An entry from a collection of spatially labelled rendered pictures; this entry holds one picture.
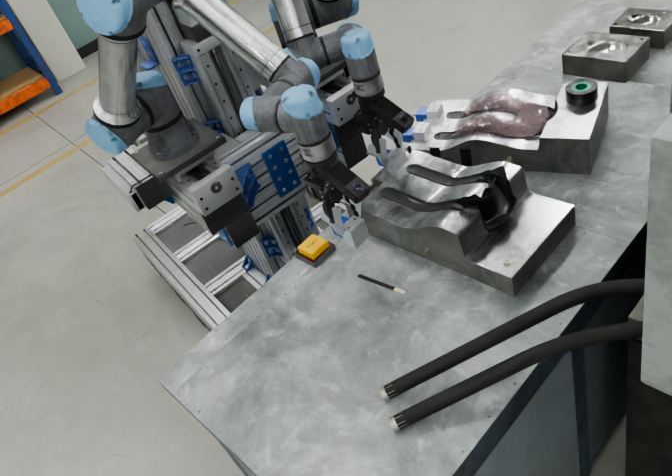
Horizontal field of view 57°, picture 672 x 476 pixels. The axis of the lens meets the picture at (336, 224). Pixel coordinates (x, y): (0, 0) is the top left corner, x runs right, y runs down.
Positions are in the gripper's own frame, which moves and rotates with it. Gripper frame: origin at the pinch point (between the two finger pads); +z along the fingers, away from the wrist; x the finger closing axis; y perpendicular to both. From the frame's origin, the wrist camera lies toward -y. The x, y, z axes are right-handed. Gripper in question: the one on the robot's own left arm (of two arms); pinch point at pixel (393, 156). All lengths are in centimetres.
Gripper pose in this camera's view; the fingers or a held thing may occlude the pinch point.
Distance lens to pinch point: 168.4
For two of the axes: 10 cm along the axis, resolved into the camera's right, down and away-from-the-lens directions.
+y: -6.8, -3.0, 6.7
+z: 2.8, 7.4, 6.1
